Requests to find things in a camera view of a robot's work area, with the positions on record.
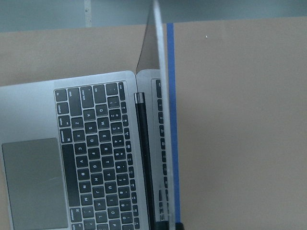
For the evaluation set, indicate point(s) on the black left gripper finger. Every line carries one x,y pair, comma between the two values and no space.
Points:
141,114

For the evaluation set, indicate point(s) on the grey laptop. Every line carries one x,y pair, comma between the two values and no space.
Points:
70,149

